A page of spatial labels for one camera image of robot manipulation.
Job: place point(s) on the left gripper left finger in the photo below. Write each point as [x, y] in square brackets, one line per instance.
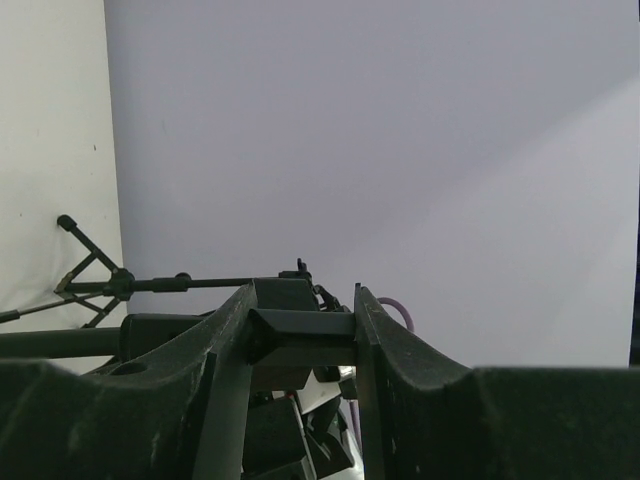
[177, 412]

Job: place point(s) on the black tripod mic stand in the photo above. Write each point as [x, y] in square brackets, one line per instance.
[103, 297]

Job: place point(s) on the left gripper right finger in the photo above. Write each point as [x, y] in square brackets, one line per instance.
[425, 416]

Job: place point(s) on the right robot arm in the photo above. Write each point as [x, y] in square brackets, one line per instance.
[303, 369]

